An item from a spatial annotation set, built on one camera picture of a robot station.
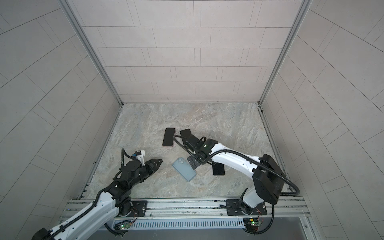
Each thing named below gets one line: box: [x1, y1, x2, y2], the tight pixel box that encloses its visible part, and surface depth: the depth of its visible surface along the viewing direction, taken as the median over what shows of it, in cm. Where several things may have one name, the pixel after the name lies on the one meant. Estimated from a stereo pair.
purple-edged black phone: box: [162, 128, 175, 146], surface depth 98 cm
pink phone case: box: [162, 127, 176, 147], surface depth 98 cm
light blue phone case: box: [172, 157, 197, 182], surface depth 87 cm
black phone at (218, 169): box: [212, 162, 225, 176], surface depth 84 cm
